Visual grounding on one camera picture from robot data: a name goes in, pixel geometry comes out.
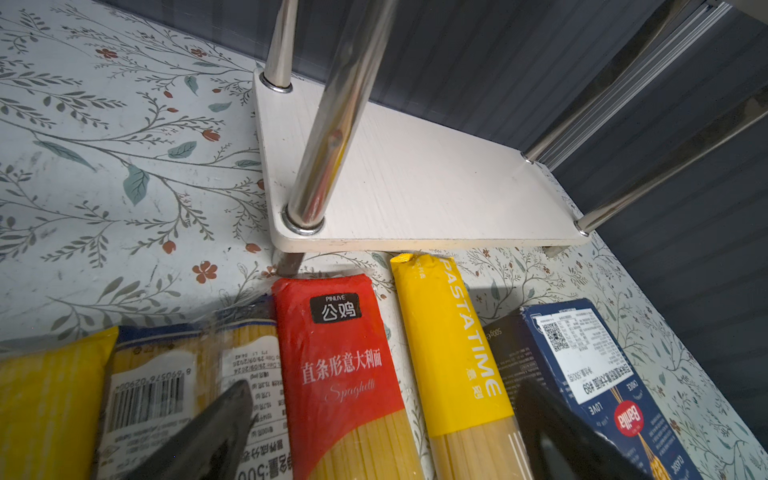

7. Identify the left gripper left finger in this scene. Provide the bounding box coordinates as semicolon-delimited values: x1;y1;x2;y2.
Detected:
126;380;253;479

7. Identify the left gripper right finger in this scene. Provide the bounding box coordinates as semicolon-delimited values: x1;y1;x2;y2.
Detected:
514;380;649;479

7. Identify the yellow Pasta Time bag middle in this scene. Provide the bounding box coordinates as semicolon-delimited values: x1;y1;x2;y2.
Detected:
390;253;532;479

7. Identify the white two-tier shelf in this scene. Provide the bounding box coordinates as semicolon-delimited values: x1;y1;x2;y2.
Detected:
253;1;767;260

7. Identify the clear blue spaghetti bag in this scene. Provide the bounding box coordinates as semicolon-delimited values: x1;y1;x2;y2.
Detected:
92;295;293;479

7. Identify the dark blue Barilla box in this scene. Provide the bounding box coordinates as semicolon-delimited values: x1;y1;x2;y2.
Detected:
484;299;700;479

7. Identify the red spaghetti bag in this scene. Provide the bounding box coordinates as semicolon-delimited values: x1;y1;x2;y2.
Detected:
272;274;423;479

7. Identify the yellow spaghetti bag far left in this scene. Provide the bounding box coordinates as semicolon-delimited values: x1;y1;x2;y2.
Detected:
1;327;119;479

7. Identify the floral table mat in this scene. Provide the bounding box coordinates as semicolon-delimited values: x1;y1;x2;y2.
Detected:
1;1;767;479

